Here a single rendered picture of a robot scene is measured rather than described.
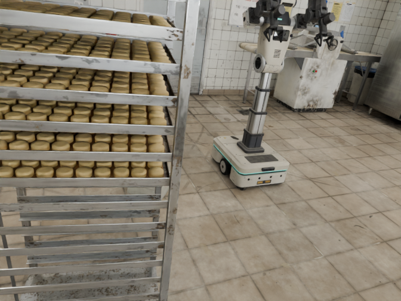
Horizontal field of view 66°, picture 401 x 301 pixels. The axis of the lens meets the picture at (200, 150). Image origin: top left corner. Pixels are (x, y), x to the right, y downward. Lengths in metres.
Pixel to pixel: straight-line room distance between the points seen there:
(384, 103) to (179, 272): 4.61
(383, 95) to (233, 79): 2.42
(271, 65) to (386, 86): 3.39
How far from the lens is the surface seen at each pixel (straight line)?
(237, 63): 5.48
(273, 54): 2.68
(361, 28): 6.97
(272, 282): 2.11
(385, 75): 5.87
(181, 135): 0.90
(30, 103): 1.10
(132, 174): 1.04
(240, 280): 2.06
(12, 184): 1.06
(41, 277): 1.87
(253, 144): 2.92
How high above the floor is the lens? 1.51
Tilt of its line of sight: 26 degrees down
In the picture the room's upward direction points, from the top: 8 degrees clockwise
